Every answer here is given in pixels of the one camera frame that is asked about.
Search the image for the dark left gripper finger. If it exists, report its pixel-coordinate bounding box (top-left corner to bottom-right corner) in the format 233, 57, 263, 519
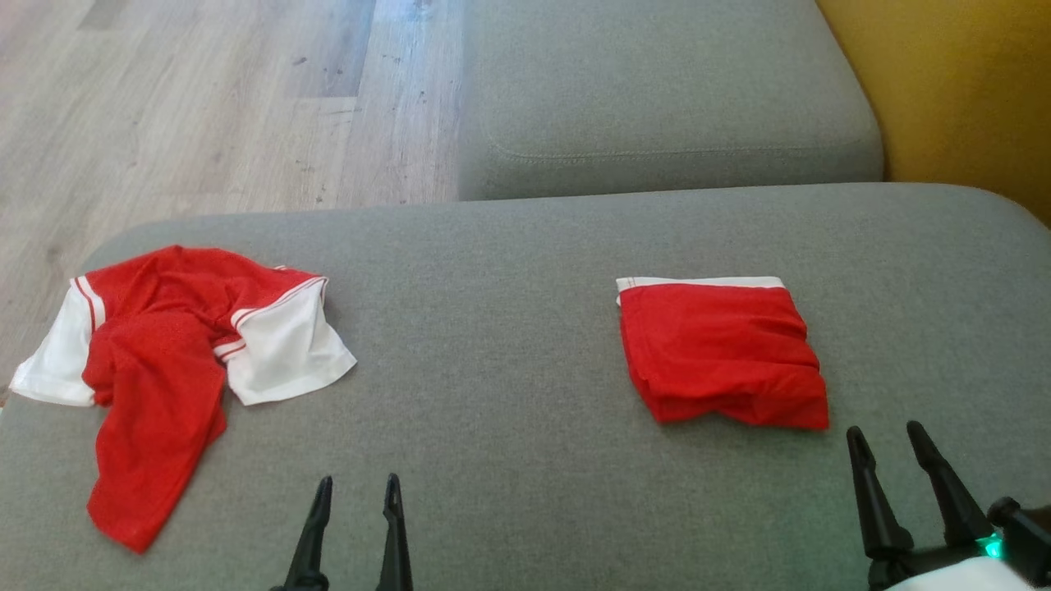
375, 473, 415, 591
271, 475, 334, 591

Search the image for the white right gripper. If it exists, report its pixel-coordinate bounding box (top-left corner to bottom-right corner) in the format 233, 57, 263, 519
845, 420, 1051, 591

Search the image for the red white basketball jersey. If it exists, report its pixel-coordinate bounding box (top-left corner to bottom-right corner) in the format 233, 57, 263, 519
8, 244, 359, 555

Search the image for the red shorts white waistband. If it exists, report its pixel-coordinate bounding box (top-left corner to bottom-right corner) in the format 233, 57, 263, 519
615, 276, 831, 433

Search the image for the large grey sofa seat cushion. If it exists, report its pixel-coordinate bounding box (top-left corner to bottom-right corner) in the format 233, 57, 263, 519
0, 182, 1051, 591

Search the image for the mustard yellow upholstered panel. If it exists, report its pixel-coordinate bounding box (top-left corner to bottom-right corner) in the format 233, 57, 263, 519
815, 0, 1051, 227

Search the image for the small grey sofa cushion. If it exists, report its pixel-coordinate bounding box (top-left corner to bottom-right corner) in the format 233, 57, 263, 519
457, 0, 885, 202

